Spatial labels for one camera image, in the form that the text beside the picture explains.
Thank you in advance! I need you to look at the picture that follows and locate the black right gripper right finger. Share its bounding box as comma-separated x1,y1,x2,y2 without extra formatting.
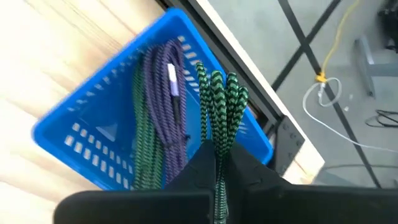
225,141,294,191

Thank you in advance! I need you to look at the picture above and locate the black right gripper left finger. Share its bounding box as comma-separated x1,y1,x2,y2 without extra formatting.
164,139,218,192

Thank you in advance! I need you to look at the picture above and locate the green braided USB cable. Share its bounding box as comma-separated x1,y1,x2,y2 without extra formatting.
132,55,165,190
195,61,249,224

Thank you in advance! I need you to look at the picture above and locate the purple braided USB cable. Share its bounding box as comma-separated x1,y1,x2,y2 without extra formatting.
142,39,189,184

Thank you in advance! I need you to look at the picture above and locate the blue plastic basket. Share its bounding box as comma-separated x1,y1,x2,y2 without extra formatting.
32,7,274,191

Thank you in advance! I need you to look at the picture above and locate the grey desk leg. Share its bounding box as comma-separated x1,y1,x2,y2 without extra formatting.
354,34,398,97

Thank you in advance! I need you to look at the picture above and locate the white floor cable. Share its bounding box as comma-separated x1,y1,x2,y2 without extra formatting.
303,77,398,153

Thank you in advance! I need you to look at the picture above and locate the black floor cable bundle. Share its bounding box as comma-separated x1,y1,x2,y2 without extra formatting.
365,108,398,128

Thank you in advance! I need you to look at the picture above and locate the yellow extension cable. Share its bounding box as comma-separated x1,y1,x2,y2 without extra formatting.
315,0,363,83

